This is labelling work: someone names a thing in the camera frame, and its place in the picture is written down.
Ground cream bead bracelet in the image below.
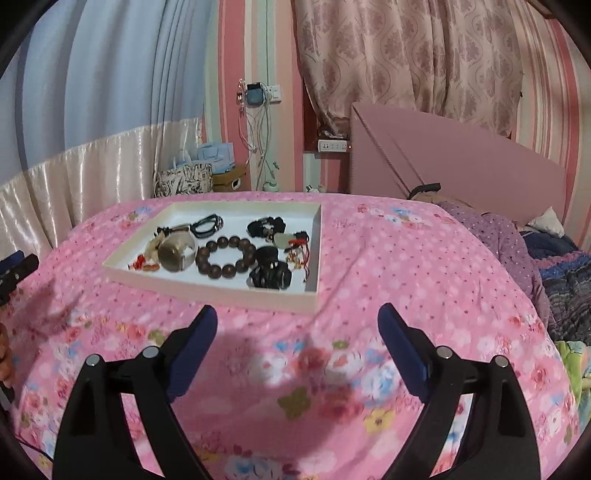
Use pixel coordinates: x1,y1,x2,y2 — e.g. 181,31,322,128
142,233,167,264

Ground dark wooden bead bracelet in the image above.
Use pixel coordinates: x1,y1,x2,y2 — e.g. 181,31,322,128
194,234,259,280

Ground black leather cord bracelet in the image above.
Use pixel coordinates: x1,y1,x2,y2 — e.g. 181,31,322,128
189,213,226,239

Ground black hair claw clip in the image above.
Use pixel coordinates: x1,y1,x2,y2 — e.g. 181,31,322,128
249,246,293,290

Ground black fluffy scrunchie with charms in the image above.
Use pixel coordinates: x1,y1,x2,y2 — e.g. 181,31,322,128
246,217,286,242

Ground green jade pendant black cord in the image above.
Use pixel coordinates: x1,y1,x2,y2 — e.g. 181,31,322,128
271,229,310,250

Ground red knot tassel charm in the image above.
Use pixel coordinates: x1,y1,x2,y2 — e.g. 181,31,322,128
283,231,311,283

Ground red orange charm pendant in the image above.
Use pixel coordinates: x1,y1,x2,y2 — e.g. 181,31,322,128
127,254,160,272

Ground person's left hand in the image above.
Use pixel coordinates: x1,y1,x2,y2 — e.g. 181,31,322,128
0,324,14,388

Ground green patterned fabric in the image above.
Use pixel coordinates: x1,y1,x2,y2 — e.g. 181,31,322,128
555,340,590,405

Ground dark blue patterned quilt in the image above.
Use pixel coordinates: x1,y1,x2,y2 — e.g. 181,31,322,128
521,231,590,345

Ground blue and cream curtain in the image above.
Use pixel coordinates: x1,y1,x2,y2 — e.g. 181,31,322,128
1,1,213,256

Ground black white patterned bag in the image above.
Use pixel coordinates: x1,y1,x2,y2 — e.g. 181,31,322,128
154,163,213,198

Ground pink floral bed sheet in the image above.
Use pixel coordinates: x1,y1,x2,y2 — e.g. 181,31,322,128
1,194,580,479

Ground purple dotted blanket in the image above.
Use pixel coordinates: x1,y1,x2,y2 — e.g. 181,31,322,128
438,201,554,327

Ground white pillow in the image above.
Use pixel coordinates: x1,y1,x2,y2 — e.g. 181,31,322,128
527,207,565,238

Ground light blue paper bag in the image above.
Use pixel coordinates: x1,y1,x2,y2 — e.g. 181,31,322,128
171,142,235,175

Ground brown cardboard box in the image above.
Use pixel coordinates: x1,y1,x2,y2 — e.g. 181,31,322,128
212,165,250,192

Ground white shallow tray box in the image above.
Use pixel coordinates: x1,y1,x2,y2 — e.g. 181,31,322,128
101,201,325,316

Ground mint green bottle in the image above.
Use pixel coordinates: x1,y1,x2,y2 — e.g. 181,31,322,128
263,178,280,193

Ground pink headboard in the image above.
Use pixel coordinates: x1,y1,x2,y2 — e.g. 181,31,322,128
349,103,566,223

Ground white power strip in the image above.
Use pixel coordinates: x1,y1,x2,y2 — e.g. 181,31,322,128
317,139,349,153

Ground pink patterned curtain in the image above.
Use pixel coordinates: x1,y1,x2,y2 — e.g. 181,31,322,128
293,0,523,138

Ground black strap on headboard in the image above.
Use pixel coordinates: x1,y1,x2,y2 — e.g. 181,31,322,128
406,182,442,200

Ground white hanging cables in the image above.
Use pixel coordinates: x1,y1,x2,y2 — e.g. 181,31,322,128
237,105,283,192

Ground wall socket with blue charger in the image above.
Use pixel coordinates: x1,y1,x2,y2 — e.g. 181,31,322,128
236,79,283,108

